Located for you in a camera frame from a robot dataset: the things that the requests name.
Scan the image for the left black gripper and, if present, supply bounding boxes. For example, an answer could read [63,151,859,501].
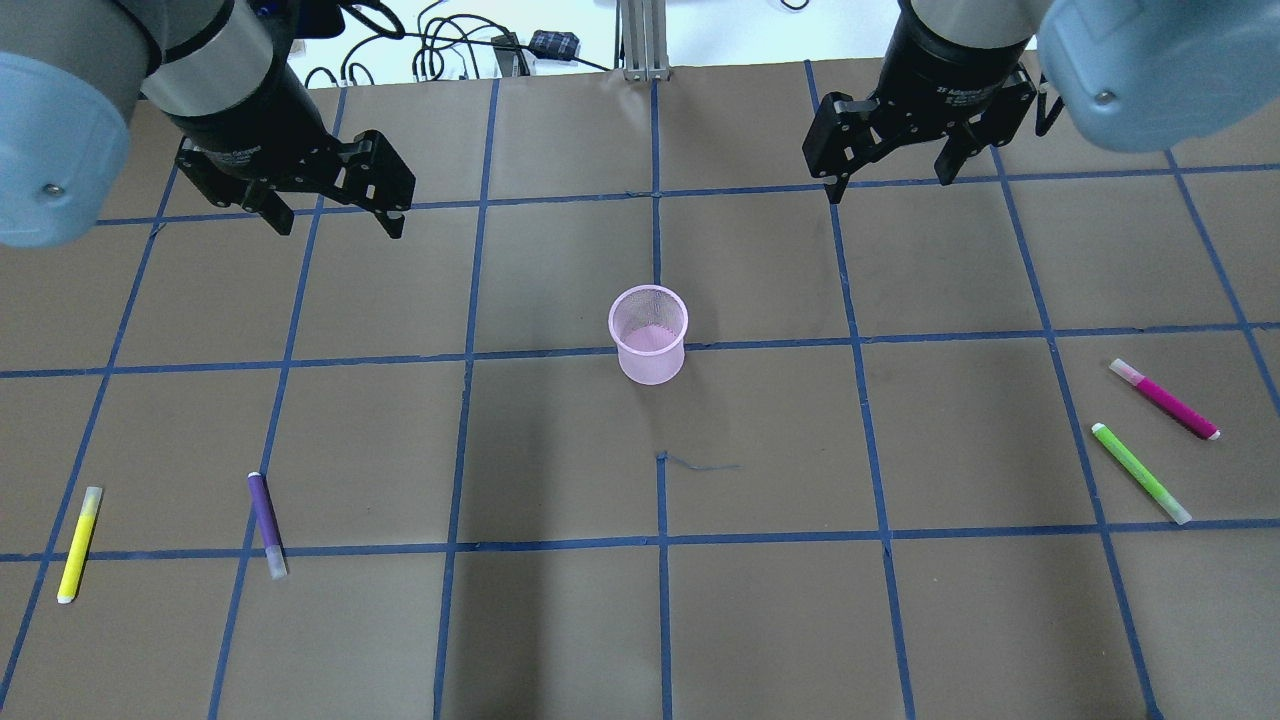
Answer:
[143,61,416,240]

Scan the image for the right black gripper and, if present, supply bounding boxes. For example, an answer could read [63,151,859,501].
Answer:
[803,5,1037,205]

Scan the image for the pink marker pen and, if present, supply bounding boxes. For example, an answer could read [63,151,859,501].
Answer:
[1108,357,1221,441]

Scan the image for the purple marker pen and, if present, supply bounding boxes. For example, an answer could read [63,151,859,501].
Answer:
[246,471,288,580]

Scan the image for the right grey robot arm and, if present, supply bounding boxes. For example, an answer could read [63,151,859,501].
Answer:
[803,1,1279,204]

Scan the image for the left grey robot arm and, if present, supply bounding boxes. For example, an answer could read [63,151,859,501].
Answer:
[1,1,416,249]

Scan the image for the pink mesh cup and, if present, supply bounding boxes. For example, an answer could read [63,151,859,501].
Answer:
[607,284,690,386]

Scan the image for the black power adapter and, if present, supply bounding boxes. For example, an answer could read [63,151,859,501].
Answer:
[527,29,581,61]

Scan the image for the green marker pen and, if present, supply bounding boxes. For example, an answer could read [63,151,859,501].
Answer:
[1091,421,1193,527]

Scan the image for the yellow marker pen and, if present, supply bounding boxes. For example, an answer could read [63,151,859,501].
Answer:
[56,486,102,605]

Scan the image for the black cables bundle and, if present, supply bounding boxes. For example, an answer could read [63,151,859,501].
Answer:
[305,0,613,91]

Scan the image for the aluminium frame post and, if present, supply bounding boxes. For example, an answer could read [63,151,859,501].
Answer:
[614,1,671,83]

